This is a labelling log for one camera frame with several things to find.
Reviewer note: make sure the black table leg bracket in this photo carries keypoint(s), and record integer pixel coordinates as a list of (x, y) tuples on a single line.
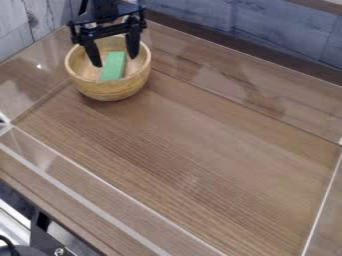
[(40, 239)]

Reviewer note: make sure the wooden bowl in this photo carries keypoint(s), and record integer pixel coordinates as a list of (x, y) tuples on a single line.
[(86, 75)]

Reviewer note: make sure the clear acrylic tray wall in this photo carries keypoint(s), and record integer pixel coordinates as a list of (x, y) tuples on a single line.
[(112, 221)]

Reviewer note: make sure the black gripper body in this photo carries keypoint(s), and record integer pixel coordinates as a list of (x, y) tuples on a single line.
[(103, 18)]

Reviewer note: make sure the green stick block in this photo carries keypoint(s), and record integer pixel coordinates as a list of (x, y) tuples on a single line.
[(114, 66)]

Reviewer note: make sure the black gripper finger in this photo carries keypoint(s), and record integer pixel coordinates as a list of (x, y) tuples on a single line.
[(92, 51), (132, 40)]

